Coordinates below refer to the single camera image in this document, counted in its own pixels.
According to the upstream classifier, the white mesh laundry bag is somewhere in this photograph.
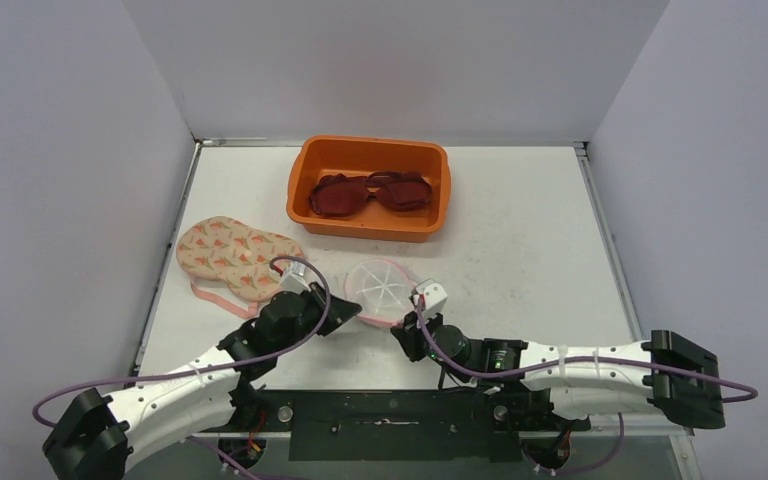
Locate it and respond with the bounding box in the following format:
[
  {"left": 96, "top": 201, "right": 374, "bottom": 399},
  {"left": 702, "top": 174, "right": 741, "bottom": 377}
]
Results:
[{"left": 343, "top": 258, "right": 420, "bottom": 328}]

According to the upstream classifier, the dark red bra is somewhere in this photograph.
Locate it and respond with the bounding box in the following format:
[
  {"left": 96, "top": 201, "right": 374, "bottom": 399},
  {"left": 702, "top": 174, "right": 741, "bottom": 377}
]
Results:
[{"left": 308, "top": 171, "right": 433, "bottom": 217}]

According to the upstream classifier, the orange plastic tub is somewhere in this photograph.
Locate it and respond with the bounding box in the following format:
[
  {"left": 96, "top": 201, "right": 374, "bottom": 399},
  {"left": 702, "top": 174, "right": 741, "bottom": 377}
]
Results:
[{"left": 286, "top": 135, "right": 451, "bottom": 242}]

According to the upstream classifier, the floral padded bra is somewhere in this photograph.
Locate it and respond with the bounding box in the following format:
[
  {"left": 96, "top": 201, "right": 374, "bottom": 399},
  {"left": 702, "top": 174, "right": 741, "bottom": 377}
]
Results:
[{"left": 175, "top": 216, "right": 305, "bottom": 319}]

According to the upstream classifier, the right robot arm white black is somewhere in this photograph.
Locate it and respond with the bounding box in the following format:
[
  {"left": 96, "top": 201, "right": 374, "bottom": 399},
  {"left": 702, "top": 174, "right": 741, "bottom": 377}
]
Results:
[{"left": 390, "top": 312, "right": 726, "bottom": 430}]

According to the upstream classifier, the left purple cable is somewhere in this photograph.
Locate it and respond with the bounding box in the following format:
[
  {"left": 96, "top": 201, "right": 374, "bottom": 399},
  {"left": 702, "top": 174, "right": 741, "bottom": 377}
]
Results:
[{"left": 31, "top": 254, "right": 332, "bottom": 480}]

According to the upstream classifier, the aluminium front rail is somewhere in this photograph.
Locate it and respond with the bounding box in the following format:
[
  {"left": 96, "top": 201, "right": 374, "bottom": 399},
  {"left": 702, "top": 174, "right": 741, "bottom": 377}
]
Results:
[{"left": 99, "top": 389, "right": 693, "bottom": 439}]

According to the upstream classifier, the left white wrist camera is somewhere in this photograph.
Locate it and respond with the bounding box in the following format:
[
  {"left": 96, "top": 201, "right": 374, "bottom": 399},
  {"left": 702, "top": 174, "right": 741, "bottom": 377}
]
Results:
[{"left": 280, "top": 261, "right": 318, "bottom": 294}]

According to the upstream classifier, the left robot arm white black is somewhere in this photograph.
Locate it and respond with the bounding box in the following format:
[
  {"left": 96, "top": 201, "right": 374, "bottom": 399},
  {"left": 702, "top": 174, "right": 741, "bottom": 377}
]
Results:
[{"left": 42, "top": 283, "right": 362, "bottom": 479}]

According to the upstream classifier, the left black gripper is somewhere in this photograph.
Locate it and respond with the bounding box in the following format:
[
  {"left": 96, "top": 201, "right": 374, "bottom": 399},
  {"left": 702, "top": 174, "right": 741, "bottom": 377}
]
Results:
[{"left": 275, "top": 281, "right": 361, "bottom": 355}]

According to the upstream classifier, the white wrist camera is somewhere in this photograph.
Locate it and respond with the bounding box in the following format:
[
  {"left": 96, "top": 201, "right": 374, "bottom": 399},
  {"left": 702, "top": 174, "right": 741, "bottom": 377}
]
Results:
[
  {"left": 280, "top": 261, "right": 318, "bottom": 294},
  {"left": 409, "top": 278, "right": 448, "bottom": 317}
]

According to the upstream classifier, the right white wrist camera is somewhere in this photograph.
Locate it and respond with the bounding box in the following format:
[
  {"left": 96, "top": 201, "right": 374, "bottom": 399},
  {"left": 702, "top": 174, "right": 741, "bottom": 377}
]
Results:
[{"left": 409, "top": 278, "right": 448, "bottom": 317}]

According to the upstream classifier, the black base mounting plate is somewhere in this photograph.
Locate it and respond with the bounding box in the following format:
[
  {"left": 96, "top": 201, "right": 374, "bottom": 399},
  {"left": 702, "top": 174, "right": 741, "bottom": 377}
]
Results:
[{"left": 212, "top": 388, "right": 591, "bottom": 463}]

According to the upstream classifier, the purple cable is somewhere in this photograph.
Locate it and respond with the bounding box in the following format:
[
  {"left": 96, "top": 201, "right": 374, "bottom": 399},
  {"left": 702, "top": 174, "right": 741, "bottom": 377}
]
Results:
[
  {"left": 31, "top": 254, "right": 332, "bottom": 480},
  {"left": 413, "top": 298, "right": 760, "bottom": 477}
]

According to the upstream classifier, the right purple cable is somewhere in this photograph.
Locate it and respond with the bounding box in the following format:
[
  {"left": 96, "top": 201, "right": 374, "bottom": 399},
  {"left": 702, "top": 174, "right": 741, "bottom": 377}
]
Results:
[{"left": 413, "top": 298, "right": 760, "bottom": 477}]

